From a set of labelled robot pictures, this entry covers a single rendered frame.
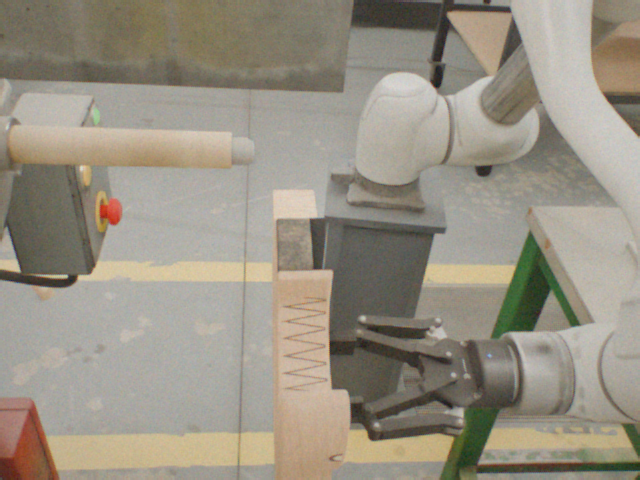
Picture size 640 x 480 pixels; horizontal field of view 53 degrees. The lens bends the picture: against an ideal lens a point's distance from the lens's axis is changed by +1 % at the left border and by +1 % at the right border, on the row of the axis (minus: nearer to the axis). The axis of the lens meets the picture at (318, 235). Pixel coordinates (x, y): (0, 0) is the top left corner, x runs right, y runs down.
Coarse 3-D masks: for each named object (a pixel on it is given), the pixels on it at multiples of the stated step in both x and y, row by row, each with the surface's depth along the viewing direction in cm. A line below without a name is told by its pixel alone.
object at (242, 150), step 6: (234, 138) 55; (240, 138) 55; (246, 138) 55; (234, 144) 55; (240, 144) 55; (246, 144) 55; (252, 144) 55; (234, 150) 55; (240, 150) 55; (246, 150) 55; (252, 150) 55; (234, 156) 55; (240, 156) 55; (246, 156) 55; (252, 156) 55; (234, 162) 55; (240, 162) 55; (246, 162) 55
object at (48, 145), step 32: (32, 128) 53; (64, 128) 54; (96, 128) 54; (32, 160) 53; (64, 160) 54; (96, 160) 54; (128, 160) 54; (160, 160) 54; (192, 160) 54; (224, 160) 55
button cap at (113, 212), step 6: (114, 198) 92; (114, 204) 91; (120, 204) 92; (102, 210) 91; (108, 210) 90; (114, 210) 90; (120, 210) 92; (102, 216) 91; (108, 216) 91; (114, 216) 90; (120, 216) 92; (114, 222) 91
